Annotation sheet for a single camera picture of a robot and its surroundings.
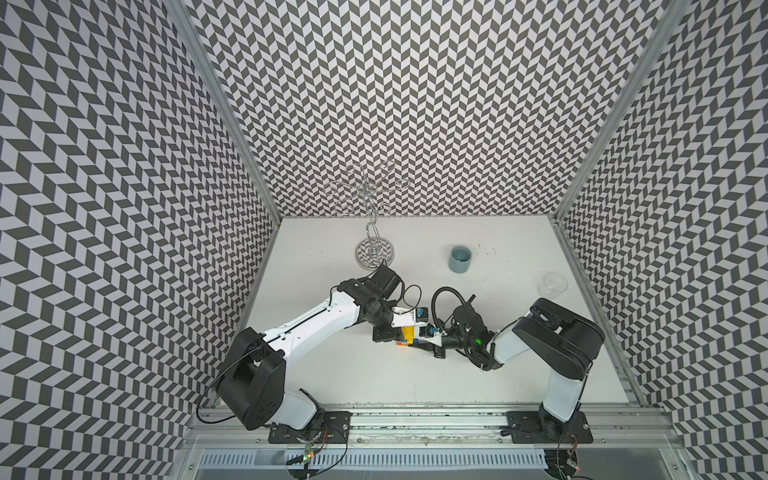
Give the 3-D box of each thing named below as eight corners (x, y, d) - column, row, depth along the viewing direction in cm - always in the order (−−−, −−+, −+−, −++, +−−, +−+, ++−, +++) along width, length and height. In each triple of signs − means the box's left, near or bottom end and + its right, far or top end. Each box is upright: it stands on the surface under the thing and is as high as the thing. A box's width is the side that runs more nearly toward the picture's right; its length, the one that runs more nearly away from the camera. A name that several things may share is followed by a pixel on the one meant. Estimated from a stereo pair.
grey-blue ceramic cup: (449, 273, 104) (451, 262, 100) (447, 256, 109) (449, 245, 104) (470, 273, 104) (474, 262, 100) (467, 256, 109) (470, 245, 104)
